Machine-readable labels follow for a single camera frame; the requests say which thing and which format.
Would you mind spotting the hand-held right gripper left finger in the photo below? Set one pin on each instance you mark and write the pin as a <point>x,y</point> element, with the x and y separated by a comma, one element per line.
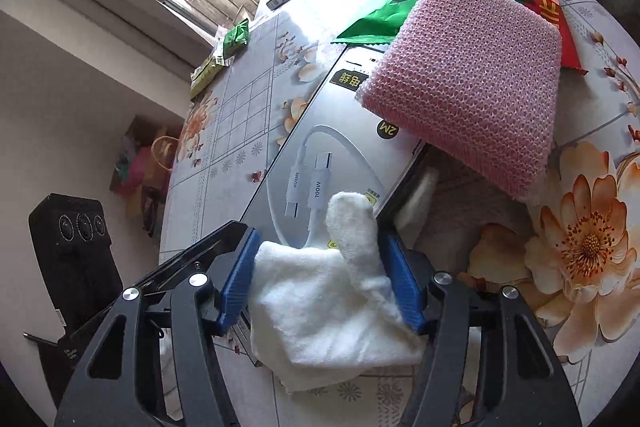
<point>240,277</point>

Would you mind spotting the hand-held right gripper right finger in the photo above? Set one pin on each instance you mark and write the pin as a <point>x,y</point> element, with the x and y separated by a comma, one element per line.
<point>402,282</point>

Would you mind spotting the white towel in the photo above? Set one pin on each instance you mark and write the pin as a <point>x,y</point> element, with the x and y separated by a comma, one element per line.
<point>310,302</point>

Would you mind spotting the pink knitted sponge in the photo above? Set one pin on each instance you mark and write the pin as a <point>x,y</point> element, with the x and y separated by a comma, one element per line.
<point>460,77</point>

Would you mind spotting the red snack packet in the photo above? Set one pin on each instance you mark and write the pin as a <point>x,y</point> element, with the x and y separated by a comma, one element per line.
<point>545,2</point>

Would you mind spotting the woven yellow basket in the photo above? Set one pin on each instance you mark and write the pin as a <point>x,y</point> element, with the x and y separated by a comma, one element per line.
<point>152,202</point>

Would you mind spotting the low table, floral cloth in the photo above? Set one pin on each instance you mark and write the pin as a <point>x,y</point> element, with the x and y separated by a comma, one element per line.
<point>230,127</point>

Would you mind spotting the colourful bag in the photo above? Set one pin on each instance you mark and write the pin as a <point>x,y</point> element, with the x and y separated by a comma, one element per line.
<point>130,167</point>

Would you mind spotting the black speaker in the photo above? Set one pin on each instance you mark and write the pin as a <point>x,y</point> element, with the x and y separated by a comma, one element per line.
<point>75,267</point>

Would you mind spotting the yellow green snack packet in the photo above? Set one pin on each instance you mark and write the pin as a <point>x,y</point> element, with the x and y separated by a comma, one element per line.
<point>207,72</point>

